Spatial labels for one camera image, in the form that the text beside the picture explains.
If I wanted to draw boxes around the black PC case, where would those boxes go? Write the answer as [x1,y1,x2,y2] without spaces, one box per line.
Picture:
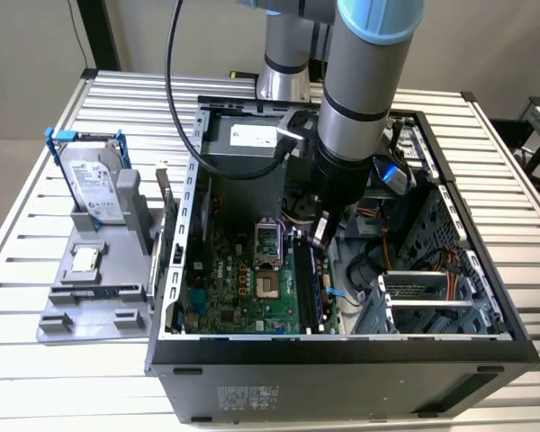
[143,94,540,427]

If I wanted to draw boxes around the RAM stick with black chips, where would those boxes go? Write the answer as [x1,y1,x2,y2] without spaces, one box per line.
[308,245,328,329]
[71,287,122,300]

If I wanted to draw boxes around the black upright post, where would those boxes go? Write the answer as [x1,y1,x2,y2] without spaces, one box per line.
[74,0,123,73]

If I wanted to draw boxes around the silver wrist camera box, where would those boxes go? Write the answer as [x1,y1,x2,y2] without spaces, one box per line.
[371,155,418,195]

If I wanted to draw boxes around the graphics card with metal bracket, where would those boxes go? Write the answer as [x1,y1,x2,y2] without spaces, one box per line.
[147,157,181,311]

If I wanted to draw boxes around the CPU socket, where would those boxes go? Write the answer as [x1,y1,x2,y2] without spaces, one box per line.
[254,267,284,302]

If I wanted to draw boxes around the silver CPU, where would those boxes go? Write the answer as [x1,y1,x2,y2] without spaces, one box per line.
[70,246,103,274]

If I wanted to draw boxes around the orange yellow drive wires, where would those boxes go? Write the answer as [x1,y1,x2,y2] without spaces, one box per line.
[438,245,465,303]

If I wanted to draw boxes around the grey metal drive cage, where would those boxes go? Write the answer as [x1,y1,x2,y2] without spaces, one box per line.
[337,112,433,235]

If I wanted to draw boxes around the silver disk bay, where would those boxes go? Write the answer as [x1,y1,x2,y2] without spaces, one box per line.
[355,269,496,337]

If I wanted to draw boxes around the green motherboard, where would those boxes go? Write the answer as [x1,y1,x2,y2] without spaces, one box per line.
[182,224,343,337]

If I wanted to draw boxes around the grey parts rack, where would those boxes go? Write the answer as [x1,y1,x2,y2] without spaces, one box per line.
[35,168,161,346]

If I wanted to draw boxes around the black data cable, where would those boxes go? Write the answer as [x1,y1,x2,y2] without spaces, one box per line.
[345,249,386,310]

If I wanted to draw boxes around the black camera cable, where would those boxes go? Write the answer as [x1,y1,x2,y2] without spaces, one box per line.
[163,0,298,181]

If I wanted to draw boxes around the grey round plastic holder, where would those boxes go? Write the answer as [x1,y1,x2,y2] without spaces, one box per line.
[292,195,319,221]

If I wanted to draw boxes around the orange yellow power wires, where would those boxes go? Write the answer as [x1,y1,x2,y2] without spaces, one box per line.
[357,202,393,274]

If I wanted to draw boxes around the hard disk in blue carrier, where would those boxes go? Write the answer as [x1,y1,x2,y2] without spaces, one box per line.
[43,127,134,226]

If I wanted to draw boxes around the yellow white wire bundle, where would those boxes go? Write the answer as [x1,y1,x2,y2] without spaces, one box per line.
[281,211,316,227]

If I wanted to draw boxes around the grey power supply unit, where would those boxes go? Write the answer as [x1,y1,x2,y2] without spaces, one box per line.
[202,114,319,229]

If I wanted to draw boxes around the metal socket cover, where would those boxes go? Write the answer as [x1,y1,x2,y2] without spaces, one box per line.
[253,219,284,267]

